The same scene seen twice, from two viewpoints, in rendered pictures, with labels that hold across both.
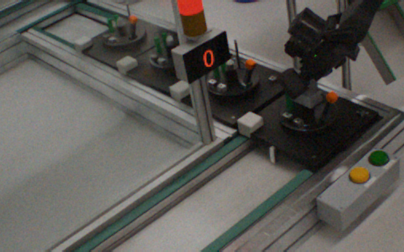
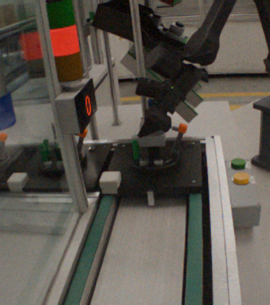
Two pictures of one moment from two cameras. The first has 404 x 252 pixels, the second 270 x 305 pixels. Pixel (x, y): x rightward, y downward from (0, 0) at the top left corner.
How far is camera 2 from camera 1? 87 cm
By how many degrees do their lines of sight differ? 37
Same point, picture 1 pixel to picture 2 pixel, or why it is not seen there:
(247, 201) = (162, 243)
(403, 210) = (264, 199)
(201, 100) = (76, 163)
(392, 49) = not seen: hidden behind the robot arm
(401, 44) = not seen: hidden behind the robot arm
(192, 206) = (116, 270)
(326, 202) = (243, 205)
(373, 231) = (264, 220)
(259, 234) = (223, 254)
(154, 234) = not seen: outside the picture
